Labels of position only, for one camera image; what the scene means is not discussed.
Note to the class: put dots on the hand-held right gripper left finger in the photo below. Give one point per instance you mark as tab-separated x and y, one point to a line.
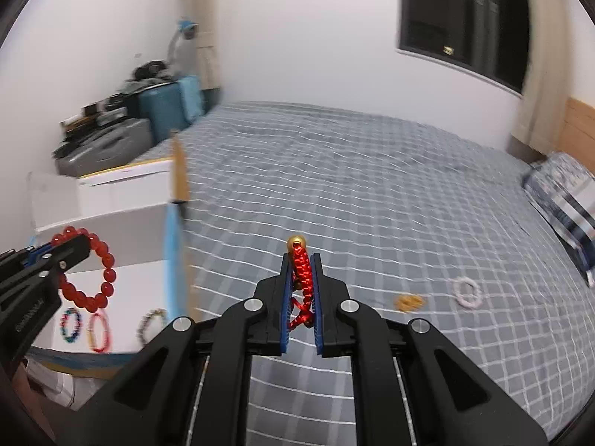
284	306

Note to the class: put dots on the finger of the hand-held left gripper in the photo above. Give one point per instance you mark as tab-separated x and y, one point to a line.
32	252
69	253

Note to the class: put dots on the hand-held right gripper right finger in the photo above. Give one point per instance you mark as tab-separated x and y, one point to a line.
318	306

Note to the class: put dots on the blue and orange cardboard box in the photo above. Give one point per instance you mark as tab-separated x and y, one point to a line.
116	223

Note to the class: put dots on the grey suitcase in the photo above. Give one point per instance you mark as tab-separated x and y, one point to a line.
107	139

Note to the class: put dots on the teal suitcase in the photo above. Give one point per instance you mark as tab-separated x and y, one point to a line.
162	107

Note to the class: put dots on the black bag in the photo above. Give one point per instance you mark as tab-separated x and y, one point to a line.
151	69

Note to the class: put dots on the blue desk lamp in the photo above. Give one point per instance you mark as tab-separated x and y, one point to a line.
188	25

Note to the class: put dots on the blue plaid pillow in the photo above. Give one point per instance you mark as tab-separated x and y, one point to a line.
567	195

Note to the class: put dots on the wooden headboard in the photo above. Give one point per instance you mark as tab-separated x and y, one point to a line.
578	125

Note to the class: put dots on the dark window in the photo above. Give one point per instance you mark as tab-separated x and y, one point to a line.
441	9

